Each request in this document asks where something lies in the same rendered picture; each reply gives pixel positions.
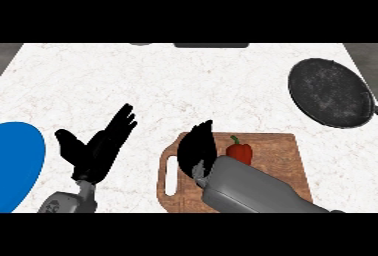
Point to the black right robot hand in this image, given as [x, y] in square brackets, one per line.
[197, 151]

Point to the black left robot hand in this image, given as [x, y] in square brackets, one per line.
[98, 151]

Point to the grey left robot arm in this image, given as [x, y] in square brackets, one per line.
[74, 200]

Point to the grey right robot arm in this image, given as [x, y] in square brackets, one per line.
[252, 190]

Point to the red bell pepper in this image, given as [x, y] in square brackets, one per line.
[240, 152]

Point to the brown wooden cutting board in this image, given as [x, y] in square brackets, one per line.
[281, 156]

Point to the black round pan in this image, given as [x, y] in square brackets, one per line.
[330, 93]

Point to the blue round plate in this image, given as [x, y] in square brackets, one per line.
[20, 166]

